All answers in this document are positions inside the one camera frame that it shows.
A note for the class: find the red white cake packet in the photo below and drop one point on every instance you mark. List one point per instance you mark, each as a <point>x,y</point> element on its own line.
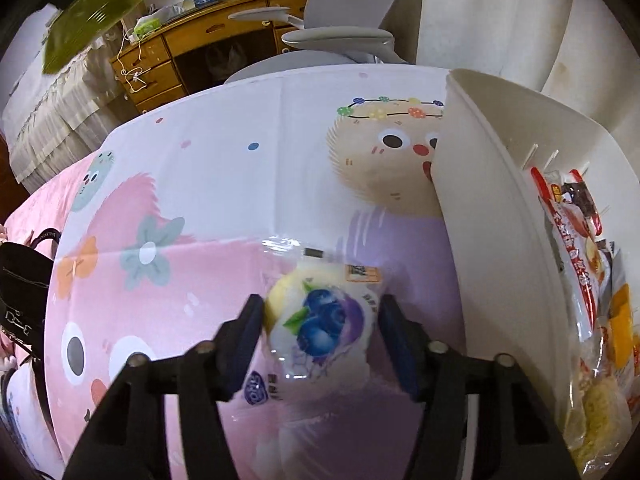
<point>575,265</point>

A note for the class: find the green white tissue pack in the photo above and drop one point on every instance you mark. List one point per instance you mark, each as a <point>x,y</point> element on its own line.
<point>147,27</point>

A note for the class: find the white quilted bed cover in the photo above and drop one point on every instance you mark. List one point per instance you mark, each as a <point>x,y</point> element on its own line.
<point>60,110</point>

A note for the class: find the clear-wrapped rice crisp cake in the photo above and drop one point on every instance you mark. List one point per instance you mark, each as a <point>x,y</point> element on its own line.
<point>600,410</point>

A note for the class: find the blueberry bread packet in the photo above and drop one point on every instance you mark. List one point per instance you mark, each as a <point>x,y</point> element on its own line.
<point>320,325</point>

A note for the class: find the red walnut crisp packet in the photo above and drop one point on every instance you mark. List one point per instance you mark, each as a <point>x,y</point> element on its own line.
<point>595,355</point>

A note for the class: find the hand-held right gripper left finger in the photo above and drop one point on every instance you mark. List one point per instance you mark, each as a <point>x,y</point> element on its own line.
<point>247,347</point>

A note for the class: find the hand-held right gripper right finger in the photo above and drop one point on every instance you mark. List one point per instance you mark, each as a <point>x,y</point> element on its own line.
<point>400,352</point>

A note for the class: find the white printed bag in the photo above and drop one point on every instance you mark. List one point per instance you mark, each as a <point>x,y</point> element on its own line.
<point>25,410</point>

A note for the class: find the white plastic basket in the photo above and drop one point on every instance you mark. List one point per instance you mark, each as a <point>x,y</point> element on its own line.
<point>490,260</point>

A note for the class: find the black handbag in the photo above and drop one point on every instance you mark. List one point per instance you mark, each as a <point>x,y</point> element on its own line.
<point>20,280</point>

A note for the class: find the white yellow oat bar packet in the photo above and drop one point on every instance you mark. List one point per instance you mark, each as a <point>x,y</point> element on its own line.
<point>620,320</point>

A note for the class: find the clear plastic bag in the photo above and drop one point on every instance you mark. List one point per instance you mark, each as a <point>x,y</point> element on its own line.
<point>225,62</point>

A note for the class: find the green pastry packet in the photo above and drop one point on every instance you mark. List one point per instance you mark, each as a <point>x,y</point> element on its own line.
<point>100,10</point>

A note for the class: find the wooden desk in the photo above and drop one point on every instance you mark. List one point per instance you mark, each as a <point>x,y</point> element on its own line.
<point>155,75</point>

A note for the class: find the red-edged dark date packet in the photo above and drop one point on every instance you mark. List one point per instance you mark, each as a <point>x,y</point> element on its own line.
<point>580,200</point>

